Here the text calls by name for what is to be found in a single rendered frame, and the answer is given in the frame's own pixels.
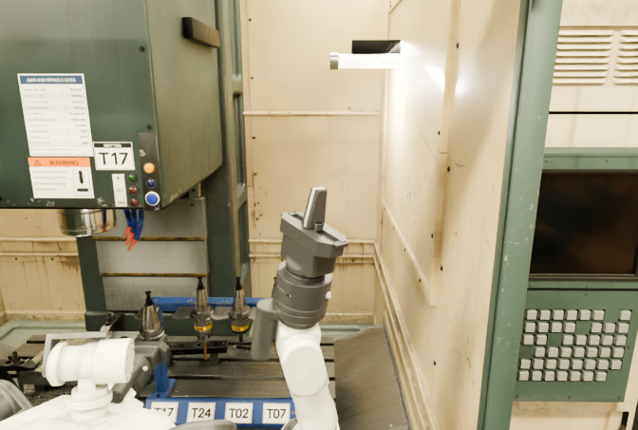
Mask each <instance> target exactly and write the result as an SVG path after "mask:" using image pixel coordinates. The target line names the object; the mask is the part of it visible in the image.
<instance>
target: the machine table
mask: <svg viewBox="0 0 638 430"><path fill-rule="evenodd" d="M46 337H47V336H46V335H32V336H31V337H30V338H29V339H27V343H26V344H21V345H20V346H19V347H18V348H17V349H15V350H17V354H18V355H19V356H20V358H21V359H22V360H27V359H29V360H32V359H33V358H34V357H35V356H36V355H37V354H38V353H39V352H40V351H41V350H43V349H44V348H45V344H46ZM167 337H168V342H167V343H180V342H198V339H197V336H167ZM190 338H191V339H190ZM244 339H245V340H244ZM252 339H253V337H243V345H242V346H247V347H252V346H251V344H252V343H250V342H251V340H252ZM192 340H193V341H192ZM211 340H212V341H226V340H228V350H227V354H228V353H229V354H228V355H227V354H226V353H220V355H221V356H220V360H219V364H215V365H210V354H207V360H204V358H205V357H204V354H198V355H196V354H195V355H184V356H183V355H174V358H173V362H172V363H171V365H170V366H167V367H168V368H167V371H168V379H176V382H175V384H174V386H173V388H172V390H171V392H170V394H169V396H168V398H238V399H288V398H289V396H290V391H289V388H288V384H287V381H286V378H285V375H284V372H283V368H282V365H281V363H280V359H279V357H278V356H279V355H278V352H277V348H276V346H272V349H273V350H272V356H271V357H270V359H269V360H267V361H263V362H259V361H256V360H254V359H253V358H252V357H251V354H250V352H251V350H250V349H245V348H243V349H242V348H238V347H236V345H239V337H238V336H211V337H210V338H209V340H208V341H211ZM169 341H170V342H169ZM171 341H172V342H171ZM246 341H247V342H248V343H246ZM319 346H320V348H321V351H322V355H323V359H324V362H325V366H326V370H327V373H328V380H329V384H328V391H329V394H330V396H331V397H332V398H333V401H334V405H335V408H336V397H335V369H334V342H333V337H321V340H320V345H319ZM240 349H242V350H240ZM247 350H248V351H247ZM230 352H231V353H230ZM232 352H233V353H232ZM276 352H277V353H276ZM231 354H232V355H231ZM247 354H248V355H247ZM273 354H274V355H273ZM31 355H32V356H31ZM186 356H187V358H186ZM276 356H277V357H276ZM182 357H183V358H182ZM274 357H276V358H274ZM271 364H272V365H271ZM170 370H171V371H170ZM280 373H281V374H280ZM259 386H260V387H259ZM155 387H156V385H155V380H153V382H152V383H151V384H146V385H145V387H144V388H143V390H142V391H141V393H140V394H139V396H138V397H137V400H138V401H140V402H142V403H143V407H142V408H144V406H145V400H146V399H147V398H150V396H151V394H152V393H153V391H154V389H155ZM263 387H264V388H263ZM182 389H183V390H182ZM258 389H259V390H258ZM176 391H177V392H176ZM267 393H268V394H267ZM275 393H276V394H275ZM264 394H265V395H264ZM275 395H276V396H275ZM281 429H282V428H239V427H236V430H281Z"/></svg>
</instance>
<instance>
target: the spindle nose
mask: <svg viewBox="0 0 638 430"><path fill-rule="evenodd" d="M56 210H57V217H58V224H59V228H60V232H61V234H64V235H68V236H87V235H93V234H101V233H105V232H107V231H110V230H112V229H113V228H114V227H115V226H116V225H117V221H116V220H117V216H116V210H104V209H56Z"/></svg>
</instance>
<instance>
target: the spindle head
mask: <svg viewBox="0 0 638 430"><path fill-rule="evenodd" d="M219 47H220V44H219V31H218V30H216V18H215V0H0V209H104V210H145V207H144V197H143V188H142V178H141V159H140V149H139V140H138V133H156V138H157V148H158V160H159V181H160V192H161V203H162V210H165V209H166V208H167V207H169V206H170V205H171V204H173V203H174V202H175V201H177V200H178V199H179V198H181V197H182V196H183V195H185V194H186V193H187V192H189V191H190V190H191V189H193V188H194V187H195V186H197V185H198V184H199V183H200V182H201V181H202V180H204V179H205V178H207V177H208V176H209V175H211V174H212V173H213V172H214V171H216V170H217V169H218V168H220V167H221V166H222V162H223V159H222V141H221V123H220V106H219V88H218V70H217V53H216V49H217V48H219ZM18 74H84V86H85V94H86V101H87V109H88V117H89V124H90V132H91V139H92V147H93V142H132V146H133V155H134V164H135V170H96V162H95V155H94V147H93V155H94V156H31V155H30V151H29V145H28V134H27V129H26V122H25V116H24V110H23V104H22V98H21V92H20V86H19V80H18ZM28 158H89V163H90V171H91V178H92V186H93V193H94V198H48V197H34V193H33V187H32V181H31V175H30V170H29V164H28ZM130 173H133V174H135V175H136V176H137V178H138V180H137V182H135V183H129V182H128V181H127V179H126V177H127V175H128V174H130ZM112 174H124V182H125V191H126V199H127V207H116V203H115V195H114V186H113V178H112ZM131 185H134V186H137V187H138V189H139V192H138V194H137V195H135V196H131V195H129V193H128V187H129V186H131ZM132 197H135V198H137V199H138V200H139V201H140V206H139V207H137V208H133V207H131V206H130V204H129V200H130V198H132Z"/></svg>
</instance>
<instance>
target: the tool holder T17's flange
mask: <svg viewBox="0 0 638 430"><path fill-rule="evenodd" d="M159 324H160V326H159V328H158V329H156V330H153V331H144V330H143V329H142V325H141V326H140V327H139V333H140V339H141V340H142V341H145V340H150V341H156V340H158V339H160V338H161V337H162V336H163V335H164V326H163V322H161V321H159Z"/></svg>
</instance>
